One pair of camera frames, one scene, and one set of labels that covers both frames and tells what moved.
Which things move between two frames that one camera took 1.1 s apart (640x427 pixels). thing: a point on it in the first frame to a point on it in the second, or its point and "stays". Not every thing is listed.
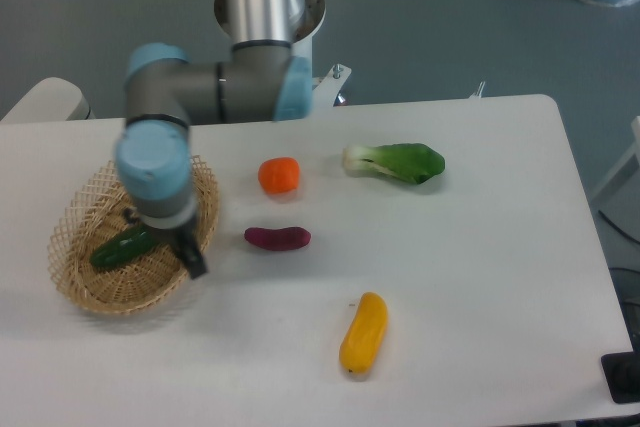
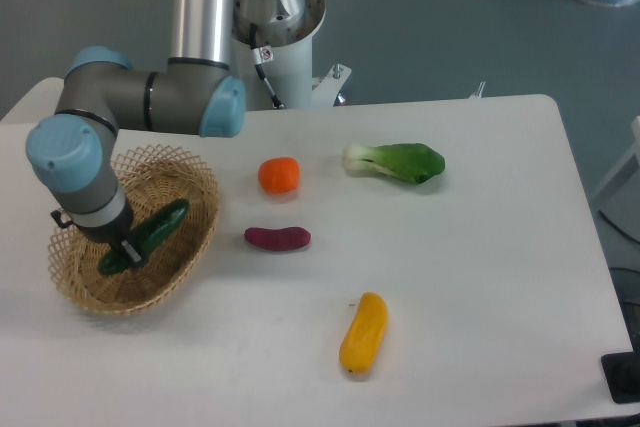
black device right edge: x=622 y=373 stays
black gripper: x=185 y=241 to x=113 y=234
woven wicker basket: x=97 y=215 stays
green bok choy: x=411 y=162 stays
